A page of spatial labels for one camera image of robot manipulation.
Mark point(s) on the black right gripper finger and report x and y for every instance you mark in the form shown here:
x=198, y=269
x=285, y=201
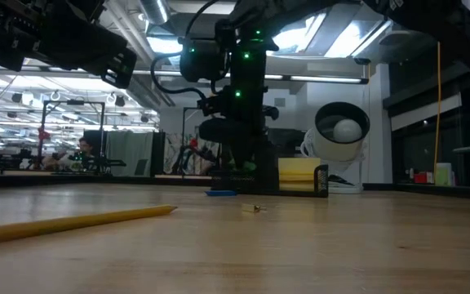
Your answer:
x=242, y=155

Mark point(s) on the yellow sticky note pad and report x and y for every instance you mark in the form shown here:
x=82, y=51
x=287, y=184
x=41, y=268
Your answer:
x=298, y=173

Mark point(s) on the yellow pencil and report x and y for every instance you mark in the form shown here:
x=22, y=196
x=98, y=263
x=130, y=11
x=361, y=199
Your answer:
x=76, y=222

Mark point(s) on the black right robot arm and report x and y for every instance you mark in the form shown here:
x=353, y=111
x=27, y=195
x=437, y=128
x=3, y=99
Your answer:
x=422, y=16

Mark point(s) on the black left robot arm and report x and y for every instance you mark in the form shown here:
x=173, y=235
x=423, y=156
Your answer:
x=6, y=28

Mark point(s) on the blue eraser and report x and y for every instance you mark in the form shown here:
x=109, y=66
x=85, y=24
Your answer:
x=220, y=193

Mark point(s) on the ceiling light tube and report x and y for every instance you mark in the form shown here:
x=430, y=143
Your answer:
x=325, y=78

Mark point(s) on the white desk lamp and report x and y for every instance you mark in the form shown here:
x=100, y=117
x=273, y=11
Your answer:
x=329, y=151

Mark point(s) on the pale green curtain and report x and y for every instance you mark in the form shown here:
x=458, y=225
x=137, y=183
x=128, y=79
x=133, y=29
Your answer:
x=131, y=153

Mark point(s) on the red box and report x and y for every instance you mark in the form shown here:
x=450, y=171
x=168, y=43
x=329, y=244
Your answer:
x=422, y=177

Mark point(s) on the pale green container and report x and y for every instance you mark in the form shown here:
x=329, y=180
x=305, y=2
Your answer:
x=444, y=174

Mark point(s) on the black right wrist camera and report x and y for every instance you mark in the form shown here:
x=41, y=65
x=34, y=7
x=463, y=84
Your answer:
x=200, y=59

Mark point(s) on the black background robot frame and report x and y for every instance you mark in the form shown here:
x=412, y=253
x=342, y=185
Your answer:
x=73, y=102

